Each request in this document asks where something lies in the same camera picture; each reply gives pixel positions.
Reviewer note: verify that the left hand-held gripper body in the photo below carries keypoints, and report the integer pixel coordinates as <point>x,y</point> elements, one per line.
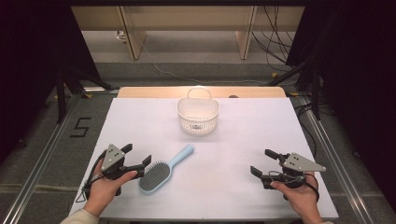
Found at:
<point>112,157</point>

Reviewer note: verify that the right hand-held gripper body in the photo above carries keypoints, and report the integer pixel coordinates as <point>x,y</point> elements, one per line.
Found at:
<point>299,163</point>

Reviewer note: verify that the light blue hairbrush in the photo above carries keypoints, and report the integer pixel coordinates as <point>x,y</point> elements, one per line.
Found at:
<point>154,177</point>

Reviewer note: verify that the white plastic basket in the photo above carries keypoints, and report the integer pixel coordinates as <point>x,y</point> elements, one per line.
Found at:
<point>199,124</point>

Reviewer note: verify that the person's left hand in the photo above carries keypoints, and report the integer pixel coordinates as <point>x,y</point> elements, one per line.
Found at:
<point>104,189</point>

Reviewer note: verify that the person's right hand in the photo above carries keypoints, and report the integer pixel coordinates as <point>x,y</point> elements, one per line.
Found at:
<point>299,197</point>

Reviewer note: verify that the white table cover sheet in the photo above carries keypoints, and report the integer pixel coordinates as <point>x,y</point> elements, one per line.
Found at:
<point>218,180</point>

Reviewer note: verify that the yellow tape mark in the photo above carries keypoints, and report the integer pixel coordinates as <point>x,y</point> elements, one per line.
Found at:
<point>87,95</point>
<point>292,93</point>
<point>274,74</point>

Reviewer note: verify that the black metal stand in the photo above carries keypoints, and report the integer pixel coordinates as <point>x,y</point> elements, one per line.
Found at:
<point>316,93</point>
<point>61,99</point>

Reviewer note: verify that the black curtain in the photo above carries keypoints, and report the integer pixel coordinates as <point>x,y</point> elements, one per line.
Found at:
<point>28,62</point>
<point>358,77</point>

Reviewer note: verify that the white plug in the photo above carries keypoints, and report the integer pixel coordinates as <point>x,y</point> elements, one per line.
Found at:
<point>120,34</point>

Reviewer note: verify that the beige wooden desk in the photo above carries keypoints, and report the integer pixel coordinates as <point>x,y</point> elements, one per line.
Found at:
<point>186,17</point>

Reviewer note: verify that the metal floor rail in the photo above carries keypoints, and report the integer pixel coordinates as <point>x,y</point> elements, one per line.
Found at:
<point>34,177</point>
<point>342,174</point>

